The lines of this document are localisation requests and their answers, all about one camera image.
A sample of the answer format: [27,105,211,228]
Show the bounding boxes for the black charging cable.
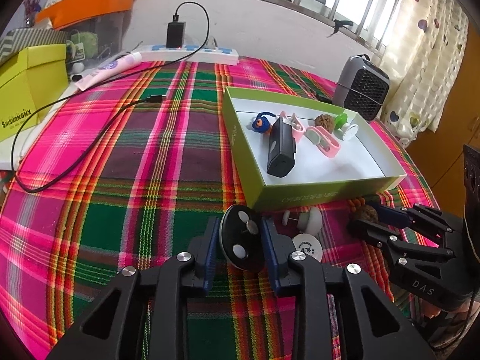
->
[10,1,211,194]

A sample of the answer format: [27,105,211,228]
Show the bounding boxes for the white knob stopper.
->
[282,206,323,236]

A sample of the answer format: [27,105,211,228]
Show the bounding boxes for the white power strip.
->
[134,45,239,66]

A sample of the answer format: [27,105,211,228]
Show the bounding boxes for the orange lid storage bin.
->
[35,0,134,61]

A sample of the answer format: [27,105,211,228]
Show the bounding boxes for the pink clip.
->
[280,111,305,143]
[304,126,341,158]

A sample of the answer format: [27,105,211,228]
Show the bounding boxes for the black rectangular device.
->
[267,117,296,178]

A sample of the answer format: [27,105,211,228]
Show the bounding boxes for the yellow green shoe box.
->
[0,44,69,140]

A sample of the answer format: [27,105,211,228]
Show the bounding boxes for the striped grey box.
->
[0,28,68,65]

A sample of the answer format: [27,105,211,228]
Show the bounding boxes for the brown walnut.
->
[314,114,335,133]
[352,205,379,224]

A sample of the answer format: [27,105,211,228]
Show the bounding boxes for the white purple tube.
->
[75,52,143,91]

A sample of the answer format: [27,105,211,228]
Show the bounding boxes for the black clip on sill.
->
[329,19,354,38]

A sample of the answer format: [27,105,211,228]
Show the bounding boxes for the green white cardboard box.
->
[222,87,406,211]

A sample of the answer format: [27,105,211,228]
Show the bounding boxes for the black power adapter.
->
[166,14,185,49]

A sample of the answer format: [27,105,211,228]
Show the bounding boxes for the heart pattern curtain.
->
[380,0,469,147]

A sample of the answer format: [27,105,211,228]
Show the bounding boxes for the blue orange knitted toy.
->
[251,111,275,134]

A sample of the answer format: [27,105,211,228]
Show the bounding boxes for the white round jar lid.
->
[292,233,323,262]

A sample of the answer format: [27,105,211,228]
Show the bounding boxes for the wooden wardrobe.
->
[407,24,479,217]

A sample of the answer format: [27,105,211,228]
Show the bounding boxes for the black oval disc white dots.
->
[219,204,265,273]

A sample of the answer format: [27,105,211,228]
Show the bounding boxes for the grey space heater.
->
[332,55,390,122]

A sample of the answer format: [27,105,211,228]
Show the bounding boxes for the green white stopper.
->
[334,113,359,141]

